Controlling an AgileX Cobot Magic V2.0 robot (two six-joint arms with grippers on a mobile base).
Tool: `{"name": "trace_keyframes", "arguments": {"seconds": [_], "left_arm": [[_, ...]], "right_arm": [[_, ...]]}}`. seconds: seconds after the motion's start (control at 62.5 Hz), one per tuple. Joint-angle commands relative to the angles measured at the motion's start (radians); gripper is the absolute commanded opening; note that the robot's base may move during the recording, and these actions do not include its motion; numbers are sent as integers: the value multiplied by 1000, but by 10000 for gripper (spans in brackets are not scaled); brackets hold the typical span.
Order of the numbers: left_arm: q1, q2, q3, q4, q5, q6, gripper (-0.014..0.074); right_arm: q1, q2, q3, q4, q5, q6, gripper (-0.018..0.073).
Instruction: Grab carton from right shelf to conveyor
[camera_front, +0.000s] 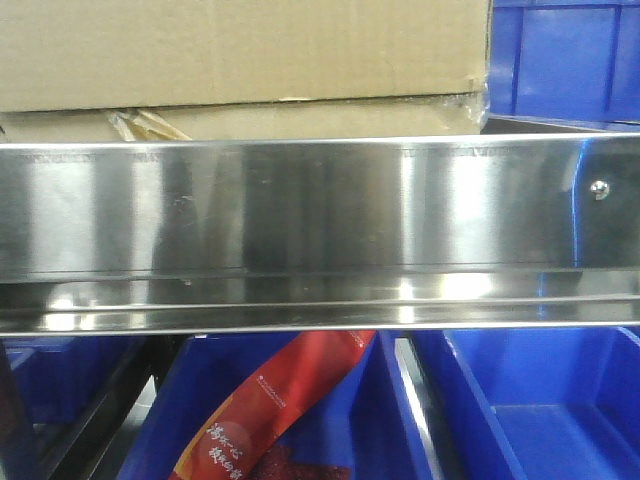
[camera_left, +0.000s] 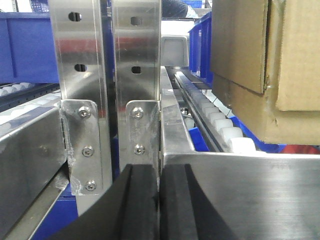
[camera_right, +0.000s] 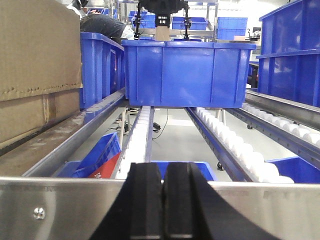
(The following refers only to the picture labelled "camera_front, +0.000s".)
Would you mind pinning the blue bin lower left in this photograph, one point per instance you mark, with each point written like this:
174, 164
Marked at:
58, 377

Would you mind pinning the stainless steel shelf rail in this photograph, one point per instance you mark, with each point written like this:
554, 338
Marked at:
425, 233

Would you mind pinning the blue bin with snack bag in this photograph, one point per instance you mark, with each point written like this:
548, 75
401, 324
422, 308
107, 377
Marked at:
365, 423

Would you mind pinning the blue bin upper right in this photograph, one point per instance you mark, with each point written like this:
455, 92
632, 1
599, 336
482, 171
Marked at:
574, 60

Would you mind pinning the black shelf frame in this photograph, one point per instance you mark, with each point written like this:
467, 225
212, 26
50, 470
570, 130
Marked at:
76, 451

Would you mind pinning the blue bin lower right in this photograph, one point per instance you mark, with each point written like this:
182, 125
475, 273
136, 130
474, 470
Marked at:
556, 403

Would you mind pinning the brown cardboard carton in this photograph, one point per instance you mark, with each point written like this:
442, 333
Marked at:
238, 70

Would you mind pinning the red snack bag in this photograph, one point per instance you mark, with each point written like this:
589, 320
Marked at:
261, 409

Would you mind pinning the steel rail bolt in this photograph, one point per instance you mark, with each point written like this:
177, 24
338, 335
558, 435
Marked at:
599, 189

